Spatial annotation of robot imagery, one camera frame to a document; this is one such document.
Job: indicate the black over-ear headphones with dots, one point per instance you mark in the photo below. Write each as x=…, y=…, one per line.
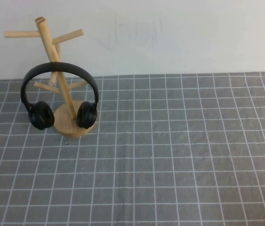
x=39, y=115

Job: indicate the wooden branched headphone stand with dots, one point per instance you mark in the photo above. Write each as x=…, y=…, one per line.
x=69, y=127

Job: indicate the grey white-checked tablecloth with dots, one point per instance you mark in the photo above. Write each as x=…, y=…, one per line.
x=170, y=153

